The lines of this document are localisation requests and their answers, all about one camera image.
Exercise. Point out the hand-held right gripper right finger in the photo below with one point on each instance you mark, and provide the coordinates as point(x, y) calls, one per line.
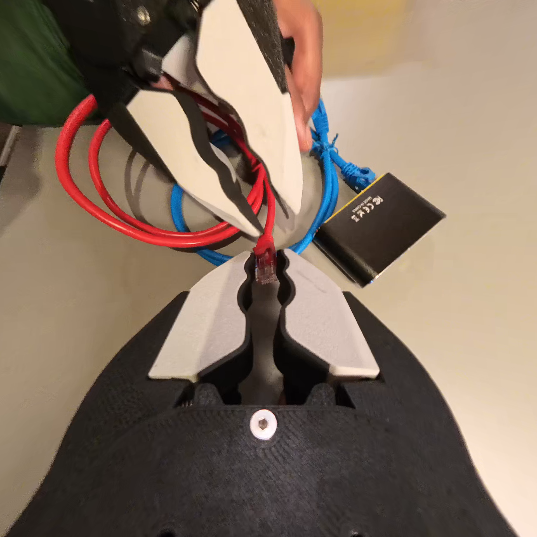
point(327, 331)

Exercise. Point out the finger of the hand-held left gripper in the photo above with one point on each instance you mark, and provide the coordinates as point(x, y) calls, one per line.
point(168, 138)
point(247, 84)

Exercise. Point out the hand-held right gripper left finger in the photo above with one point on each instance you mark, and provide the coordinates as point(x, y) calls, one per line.
point(201, 331)

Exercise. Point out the black ethernet port hub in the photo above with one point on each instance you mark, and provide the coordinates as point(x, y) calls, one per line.
point(386, 226)

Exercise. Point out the person's left forearm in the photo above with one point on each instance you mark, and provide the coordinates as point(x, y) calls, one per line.
point(33, 63)

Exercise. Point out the person's left hand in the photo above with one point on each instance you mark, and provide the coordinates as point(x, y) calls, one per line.
point(308, 75)

